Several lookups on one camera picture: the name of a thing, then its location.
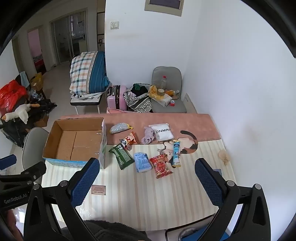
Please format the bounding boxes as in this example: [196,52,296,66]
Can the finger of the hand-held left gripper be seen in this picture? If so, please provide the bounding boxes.
[0,155,17,170]
[0,161,47,186]

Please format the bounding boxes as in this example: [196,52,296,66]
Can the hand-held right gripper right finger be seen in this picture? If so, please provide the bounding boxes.
[195,158,271,241]

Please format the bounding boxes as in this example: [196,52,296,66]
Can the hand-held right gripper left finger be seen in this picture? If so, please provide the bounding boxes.
[23,158,100,241]

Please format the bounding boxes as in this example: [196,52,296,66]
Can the blue stick packet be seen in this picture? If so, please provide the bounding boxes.
[171,140,181,168]

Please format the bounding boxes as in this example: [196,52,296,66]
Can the green snack packet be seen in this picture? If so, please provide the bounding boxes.
[109,144,135,171]

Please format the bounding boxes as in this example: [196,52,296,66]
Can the red snack packet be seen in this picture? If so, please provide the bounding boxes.
[149,154,174,179]

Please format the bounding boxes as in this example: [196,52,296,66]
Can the panda print snack packet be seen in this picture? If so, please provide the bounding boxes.
[119,131,137,151]

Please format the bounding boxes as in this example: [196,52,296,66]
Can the blue tissue packet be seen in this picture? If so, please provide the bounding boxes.
[134,152,153,173]

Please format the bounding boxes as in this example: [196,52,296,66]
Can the grey mesh pouch yellow trim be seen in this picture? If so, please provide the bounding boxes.
[109,123,134,134]

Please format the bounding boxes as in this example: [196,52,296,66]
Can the white plastic pouch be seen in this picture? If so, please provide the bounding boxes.
[149,123,174,142]

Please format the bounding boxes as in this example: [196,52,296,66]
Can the purple socks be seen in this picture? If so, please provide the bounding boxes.
[142,126,155,145]

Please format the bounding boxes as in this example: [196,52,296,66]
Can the grey shell chair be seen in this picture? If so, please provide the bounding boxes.
[22,127,50,172]

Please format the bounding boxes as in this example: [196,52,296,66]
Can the white goose plush toy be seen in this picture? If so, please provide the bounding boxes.
[3,103,41,124]

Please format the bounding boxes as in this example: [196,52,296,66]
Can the brown cardboard box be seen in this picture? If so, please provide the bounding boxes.
[36,113,50,128]

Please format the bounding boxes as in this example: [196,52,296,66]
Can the person's dark fleece clothing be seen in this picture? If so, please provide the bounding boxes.
[81,220,151,241]

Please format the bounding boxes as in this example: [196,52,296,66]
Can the red plastic bag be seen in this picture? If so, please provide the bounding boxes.
[0,80,28,114]

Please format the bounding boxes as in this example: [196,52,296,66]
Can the white socket panel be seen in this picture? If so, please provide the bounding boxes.
[183,93,198,114]

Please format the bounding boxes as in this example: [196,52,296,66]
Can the light blue cloth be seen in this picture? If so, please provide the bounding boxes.
[20,71,29,88]

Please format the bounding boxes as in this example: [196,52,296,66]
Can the yellow brown bag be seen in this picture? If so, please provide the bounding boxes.
[30,72,43,91]

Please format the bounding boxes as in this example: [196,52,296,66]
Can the grey padded chair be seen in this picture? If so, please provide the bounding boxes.
[150,66,187,114]

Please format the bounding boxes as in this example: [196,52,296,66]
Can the black white patterned cloth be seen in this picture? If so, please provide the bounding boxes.
[70,92,102,100]

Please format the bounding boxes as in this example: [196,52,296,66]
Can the pink suitcase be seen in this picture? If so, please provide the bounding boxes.
[107,85,128,111]

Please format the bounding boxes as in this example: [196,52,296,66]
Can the white tissue pack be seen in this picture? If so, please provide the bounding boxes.
[151,93,173,107]

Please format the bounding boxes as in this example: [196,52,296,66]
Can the black white patterned tote bag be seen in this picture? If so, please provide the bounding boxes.
[123,83,153,113]

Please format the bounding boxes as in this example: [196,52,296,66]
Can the yellow plastic bag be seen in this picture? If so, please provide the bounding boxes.
[149,85,160,99]

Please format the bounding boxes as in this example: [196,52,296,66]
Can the blue striped quilt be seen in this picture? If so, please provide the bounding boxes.
[89,51,111,93]

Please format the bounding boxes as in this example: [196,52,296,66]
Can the plaid quilt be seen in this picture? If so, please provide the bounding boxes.
[70,51,99,94]

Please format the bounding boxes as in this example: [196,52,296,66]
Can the glass sliding door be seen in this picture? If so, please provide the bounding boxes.
[50,9,88,65]

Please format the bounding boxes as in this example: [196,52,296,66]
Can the grey wall panel box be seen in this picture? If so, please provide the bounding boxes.
[144,0,183,17]

